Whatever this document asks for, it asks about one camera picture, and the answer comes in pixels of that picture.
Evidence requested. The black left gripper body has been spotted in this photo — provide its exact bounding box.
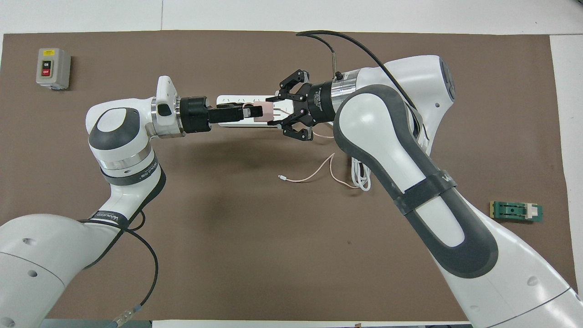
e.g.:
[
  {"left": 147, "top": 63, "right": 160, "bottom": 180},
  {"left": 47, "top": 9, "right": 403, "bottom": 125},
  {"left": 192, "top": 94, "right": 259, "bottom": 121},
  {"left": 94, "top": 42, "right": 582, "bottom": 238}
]
[{"left": 180, "top": 96, "right": 213, "bottom": 134}]

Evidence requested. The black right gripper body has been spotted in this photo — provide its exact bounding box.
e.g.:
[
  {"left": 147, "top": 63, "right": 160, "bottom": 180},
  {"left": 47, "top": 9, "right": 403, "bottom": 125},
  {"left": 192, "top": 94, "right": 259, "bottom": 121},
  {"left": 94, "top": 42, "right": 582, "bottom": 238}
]
[{"left": 304, "top": 81, "right": 341, "bottom": 127}]

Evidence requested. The pink charger block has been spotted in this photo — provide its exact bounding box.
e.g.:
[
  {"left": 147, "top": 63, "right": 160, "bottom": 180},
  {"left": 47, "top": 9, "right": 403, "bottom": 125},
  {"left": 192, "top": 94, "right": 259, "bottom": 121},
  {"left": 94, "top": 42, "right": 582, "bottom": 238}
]
[{"left": 248, "top": 102, "right": 275, "bottom": 123}]

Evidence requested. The pink charging cable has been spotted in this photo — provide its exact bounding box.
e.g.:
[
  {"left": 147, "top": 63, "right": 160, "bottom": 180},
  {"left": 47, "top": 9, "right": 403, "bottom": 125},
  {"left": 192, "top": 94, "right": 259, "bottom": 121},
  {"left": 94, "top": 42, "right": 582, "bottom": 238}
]
[{"left": 272, "top": 108, "right": 361, "bottom": 189}]

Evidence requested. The white power strip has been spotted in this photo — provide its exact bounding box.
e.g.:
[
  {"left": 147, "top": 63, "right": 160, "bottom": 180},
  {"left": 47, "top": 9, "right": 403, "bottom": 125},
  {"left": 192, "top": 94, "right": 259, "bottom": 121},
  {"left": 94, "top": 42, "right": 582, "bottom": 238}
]
[{"left": 216, "top": 95, "right": 292, "bottom": 128}]

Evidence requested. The brown table mat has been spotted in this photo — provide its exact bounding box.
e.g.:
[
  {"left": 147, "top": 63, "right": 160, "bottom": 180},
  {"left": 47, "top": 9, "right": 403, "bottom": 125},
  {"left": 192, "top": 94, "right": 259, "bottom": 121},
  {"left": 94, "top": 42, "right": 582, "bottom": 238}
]
[{"left": 0, "top": 30, "right": 580, "bottom": 322}]

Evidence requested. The grey on-off switch box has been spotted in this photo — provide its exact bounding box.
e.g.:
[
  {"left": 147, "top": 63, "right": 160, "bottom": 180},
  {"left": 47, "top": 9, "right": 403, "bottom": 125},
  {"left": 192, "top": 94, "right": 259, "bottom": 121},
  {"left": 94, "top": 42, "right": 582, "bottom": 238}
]
[{"left": 36, "top": 48, "right": 72, "bottom": 90}]

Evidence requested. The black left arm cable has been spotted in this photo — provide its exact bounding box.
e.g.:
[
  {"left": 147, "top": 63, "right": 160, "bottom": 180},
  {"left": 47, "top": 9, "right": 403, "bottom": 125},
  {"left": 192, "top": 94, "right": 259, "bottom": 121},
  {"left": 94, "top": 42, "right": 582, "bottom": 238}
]
[{"left": 80, "top": 210, "right": 159, "bottom": 328}]

